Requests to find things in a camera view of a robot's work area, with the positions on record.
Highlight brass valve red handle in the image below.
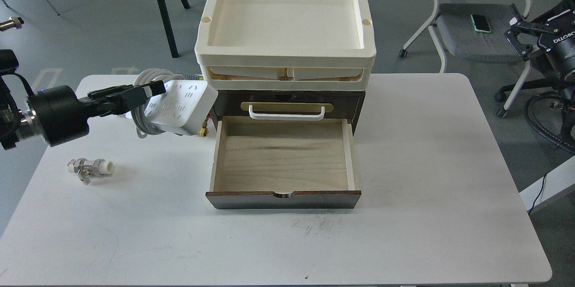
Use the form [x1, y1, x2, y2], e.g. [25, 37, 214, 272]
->
[196, 116, 209, 137]

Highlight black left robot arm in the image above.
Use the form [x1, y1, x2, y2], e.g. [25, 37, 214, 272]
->
[0, 78, 166, 150]

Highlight white power strip with cable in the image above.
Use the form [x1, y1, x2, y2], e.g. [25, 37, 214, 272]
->
[122, 68, 218, 138]

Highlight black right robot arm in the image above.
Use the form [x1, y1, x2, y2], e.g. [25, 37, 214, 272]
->
[504, 4, 575, 154]

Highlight open wooden drawer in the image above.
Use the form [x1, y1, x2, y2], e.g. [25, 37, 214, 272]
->
[205, 116, 362, 209]

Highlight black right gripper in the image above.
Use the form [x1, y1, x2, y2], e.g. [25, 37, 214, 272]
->
[504, 0, 575, 82]

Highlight cream plastic tray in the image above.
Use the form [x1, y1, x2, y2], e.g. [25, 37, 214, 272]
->
[200, 66, 372, 91]
[195, 0, 376, 69]

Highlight white drawer handle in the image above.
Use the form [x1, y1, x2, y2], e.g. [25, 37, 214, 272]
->
[248, 105, 325, 121]

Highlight green case smartphone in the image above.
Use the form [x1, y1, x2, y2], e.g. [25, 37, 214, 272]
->
[470, 13, 491, 34]

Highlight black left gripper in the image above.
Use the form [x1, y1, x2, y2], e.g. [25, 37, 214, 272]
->
[28, 80, 166, 146]

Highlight steel valve white ends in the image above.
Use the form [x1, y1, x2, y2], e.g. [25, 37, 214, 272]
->
[66, 158, 114, 185]

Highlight cream plastic tray top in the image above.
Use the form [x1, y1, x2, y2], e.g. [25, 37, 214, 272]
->
[195, 0, 376, 69]

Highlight cream plastic tray lower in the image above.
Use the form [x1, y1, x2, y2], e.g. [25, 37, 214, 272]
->
[200, 66, 372, 91]

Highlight grey office chair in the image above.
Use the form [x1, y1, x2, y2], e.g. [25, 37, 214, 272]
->
[399, 0, 565, 119]

